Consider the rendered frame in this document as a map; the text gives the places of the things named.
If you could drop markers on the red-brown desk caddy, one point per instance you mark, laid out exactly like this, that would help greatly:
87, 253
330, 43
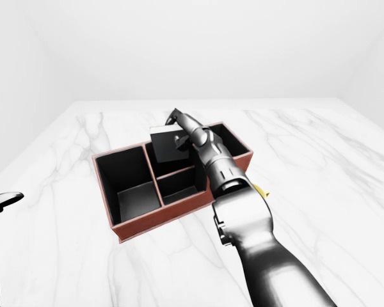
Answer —
137, 228

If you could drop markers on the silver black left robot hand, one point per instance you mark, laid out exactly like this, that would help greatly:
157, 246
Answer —
3, 199

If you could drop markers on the black book with white pages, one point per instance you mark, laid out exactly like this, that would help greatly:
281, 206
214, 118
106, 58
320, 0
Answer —
166, 147

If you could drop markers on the small yellow object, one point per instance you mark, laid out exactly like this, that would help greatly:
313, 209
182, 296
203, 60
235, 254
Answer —
261, 192

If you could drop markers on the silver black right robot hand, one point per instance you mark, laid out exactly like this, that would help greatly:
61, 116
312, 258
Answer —
220, 160

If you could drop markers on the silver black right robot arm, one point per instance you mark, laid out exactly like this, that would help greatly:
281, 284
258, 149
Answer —
265, 256

